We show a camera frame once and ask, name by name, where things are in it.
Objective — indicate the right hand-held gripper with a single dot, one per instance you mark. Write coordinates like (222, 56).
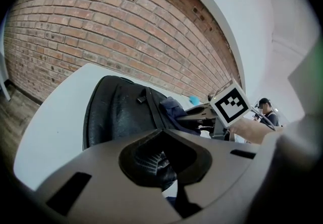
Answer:
(230, 105)

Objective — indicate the teal scrubber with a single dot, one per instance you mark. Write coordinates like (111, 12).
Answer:
(194, 100)

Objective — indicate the dark blue cloth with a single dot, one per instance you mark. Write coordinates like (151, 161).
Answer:
(171, 109)

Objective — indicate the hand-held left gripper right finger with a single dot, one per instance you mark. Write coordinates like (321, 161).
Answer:
(227, 162)

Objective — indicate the white table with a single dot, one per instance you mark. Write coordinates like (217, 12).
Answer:
(186, 104)
(55, 122)

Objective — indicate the person's right forearm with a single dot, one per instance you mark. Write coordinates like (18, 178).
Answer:
(252, 131)

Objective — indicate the black backpack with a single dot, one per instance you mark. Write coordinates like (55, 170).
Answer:
(113, 117)

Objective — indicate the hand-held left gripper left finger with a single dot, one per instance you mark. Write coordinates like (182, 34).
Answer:
(101, 180)

